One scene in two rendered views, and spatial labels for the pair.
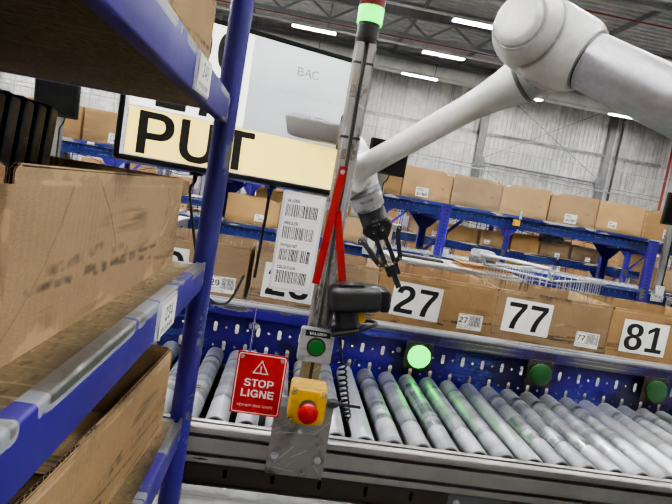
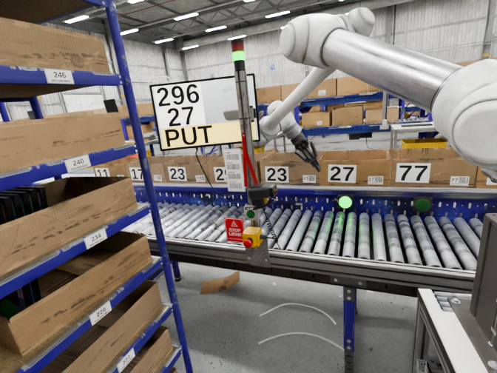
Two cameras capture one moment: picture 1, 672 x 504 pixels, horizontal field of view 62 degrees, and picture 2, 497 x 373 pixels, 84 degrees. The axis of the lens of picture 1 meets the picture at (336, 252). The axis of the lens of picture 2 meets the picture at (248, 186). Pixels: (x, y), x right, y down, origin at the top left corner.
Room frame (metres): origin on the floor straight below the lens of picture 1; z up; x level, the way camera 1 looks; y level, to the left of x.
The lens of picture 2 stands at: (0.08, -0.55, 1.43)
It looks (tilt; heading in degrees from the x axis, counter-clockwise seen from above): 17 degrees down; 29
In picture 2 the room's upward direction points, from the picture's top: 6 degrees counter-clockwise
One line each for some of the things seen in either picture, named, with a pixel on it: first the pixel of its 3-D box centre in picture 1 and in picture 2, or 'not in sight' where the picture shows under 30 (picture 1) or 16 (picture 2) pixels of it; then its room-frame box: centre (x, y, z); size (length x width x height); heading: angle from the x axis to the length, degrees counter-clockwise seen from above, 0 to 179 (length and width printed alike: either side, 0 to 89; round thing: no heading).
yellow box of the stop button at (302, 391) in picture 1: (325, 405); (259, 238); (1.06, -0.03, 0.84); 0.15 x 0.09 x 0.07; 95
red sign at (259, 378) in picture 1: (273, 385); (240, 230); (1.09, 0.08, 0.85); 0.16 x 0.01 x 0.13; 95
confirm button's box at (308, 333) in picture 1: (315, 345); (251, 212); (1.09, 0.01, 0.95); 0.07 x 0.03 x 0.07; 95
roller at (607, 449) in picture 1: (585, 435); (440, 241); (1.47, -0.76, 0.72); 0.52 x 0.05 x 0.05; 5
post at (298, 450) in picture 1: (327, 266); (251, 177); (1.12, 0.01, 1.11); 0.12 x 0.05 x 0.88; 95
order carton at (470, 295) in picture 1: (424, 296); (353, 167); (1.88, -0.33, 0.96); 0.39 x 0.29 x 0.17; 95
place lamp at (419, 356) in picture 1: (419, 357); (345, 202); (1.66, -0.31, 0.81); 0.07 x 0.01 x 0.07; 95
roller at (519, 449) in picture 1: (494, 422); (378, 236); (1.44, -0.50, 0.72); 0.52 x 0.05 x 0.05; 5
